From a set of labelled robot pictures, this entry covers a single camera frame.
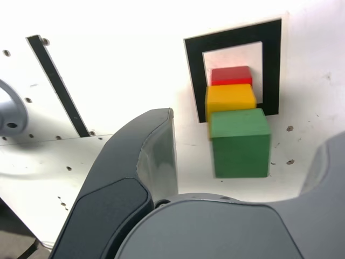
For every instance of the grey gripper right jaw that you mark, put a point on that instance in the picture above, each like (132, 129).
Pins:
(215, 232)

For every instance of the green cube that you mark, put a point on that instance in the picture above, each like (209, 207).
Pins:
(241, 151)

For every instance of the yellow cube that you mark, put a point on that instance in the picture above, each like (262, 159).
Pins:
(230, 99)

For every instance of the black tape square outline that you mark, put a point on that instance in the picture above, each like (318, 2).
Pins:
(272, 67)

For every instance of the black tape strip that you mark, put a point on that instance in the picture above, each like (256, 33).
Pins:
(54, 81)

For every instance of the red cube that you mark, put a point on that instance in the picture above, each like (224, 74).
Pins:
(231, 76)

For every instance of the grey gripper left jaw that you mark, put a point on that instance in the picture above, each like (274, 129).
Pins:
(116, 189)

